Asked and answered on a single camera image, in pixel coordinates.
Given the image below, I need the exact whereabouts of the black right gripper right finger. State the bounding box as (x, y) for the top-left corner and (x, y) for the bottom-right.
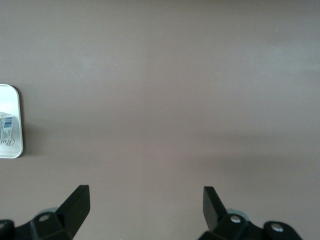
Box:
(198, 186), (303, 240)

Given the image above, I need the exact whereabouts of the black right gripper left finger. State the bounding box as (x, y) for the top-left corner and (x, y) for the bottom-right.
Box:
(0, 184), (91, 240)

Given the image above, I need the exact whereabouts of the blue white milk carton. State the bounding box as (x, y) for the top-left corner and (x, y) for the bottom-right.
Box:
(0, 111), (15, 141)

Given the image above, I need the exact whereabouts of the cream rabbit print tray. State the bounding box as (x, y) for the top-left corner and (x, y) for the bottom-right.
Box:
(0, 84), (24, 159)

